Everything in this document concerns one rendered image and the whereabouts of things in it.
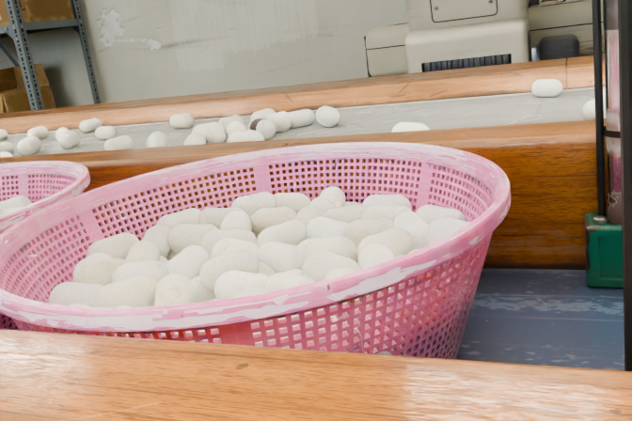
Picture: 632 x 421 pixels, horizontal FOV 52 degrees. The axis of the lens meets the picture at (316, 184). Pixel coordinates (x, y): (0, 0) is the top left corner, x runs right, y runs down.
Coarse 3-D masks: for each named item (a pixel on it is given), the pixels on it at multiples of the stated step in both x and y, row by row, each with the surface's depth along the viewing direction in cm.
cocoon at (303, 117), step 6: (288, 114) 74; (294, 114) 73; (300, 114) 73; (306, 114) 73; (312, 114) 74; (294, 120) 73; (300, 120) 73; (306, 120) 73; (312, 120) 74; (294, 126) 73; (300, 126) 74
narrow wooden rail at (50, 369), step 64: (0, 384) 20; (64, 384) 19; (128, 384) 19; (192, 384) 18; (256, 384) 18; (320, 384) 17; (384, 384) 17; (448, 384) 16; (512, 384) 16; (576, 384) 16
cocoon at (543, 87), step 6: (534, 84) 71; (540, 84) 71; (546, 84) 70; (552, 84) 70; (558, 84) 70; (534, 90) 71; (540, 90) 71; (546, 90) 70; (552, 90) 70; (558, 90) 70; (540, 96) 71; (546, 96) 71; (552, 96) 70
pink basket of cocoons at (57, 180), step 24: (0, 168) 57; (24, 168) 57; (48, 168) 55; (72, 168) 53; (0, 192) 57; (24, 192) 57; (48, 192) 55; (72, 192) 44; (0, 216) 38; (24, 216) 39
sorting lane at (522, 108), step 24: (504, 96) 76; (528, 96) 74; (576, 96) 69; (216, 120) 89; (360, 120) 73; (384, 120) 71; (408, 120) 69; (432, 120) 67; (456, 120) 65; (480, 120) 63; (504, 120) 62; (528, 120) 60; (552, 120) 59; (48, 144) 89; (96, 144) 82; (144, 144) 77; (168, 144) 75
